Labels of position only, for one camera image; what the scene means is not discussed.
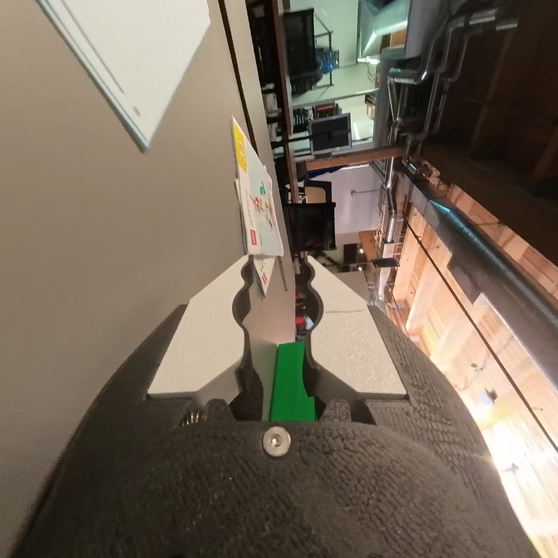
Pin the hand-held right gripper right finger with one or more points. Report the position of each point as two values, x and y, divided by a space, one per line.
357 353

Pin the closed instruction booklet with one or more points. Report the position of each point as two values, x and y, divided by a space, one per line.
266 274

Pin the metal ceiling pipes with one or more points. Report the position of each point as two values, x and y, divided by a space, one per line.
418 76

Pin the open instruction booklet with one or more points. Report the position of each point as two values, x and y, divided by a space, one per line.
144 52

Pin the large dark ceiling duct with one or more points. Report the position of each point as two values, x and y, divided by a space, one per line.
479 235

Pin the black framed chair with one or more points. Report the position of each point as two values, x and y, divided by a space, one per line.
316 194

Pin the black shelf rack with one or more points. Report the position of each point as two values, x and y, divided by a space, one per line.
301 48

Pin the black plastic crate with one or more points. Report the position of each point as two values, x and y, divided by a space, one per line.
311 226

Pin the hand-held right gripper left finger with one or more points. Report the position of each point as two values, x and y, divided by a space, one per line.
200 344

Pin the closed booklet with yellow corner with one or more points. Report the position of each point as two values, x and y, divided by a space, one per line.
257 209

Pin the silver spiral duct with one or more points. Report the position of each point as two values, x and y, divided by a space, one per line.
391 213

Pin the black hanging sign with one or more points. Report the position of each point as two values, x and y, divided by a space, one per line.
386 262

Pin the green baseplate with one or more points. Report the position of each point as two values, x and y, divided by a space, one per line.
290 383

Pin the computer monitor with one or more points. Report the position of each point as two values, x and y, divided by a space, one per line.
331 135

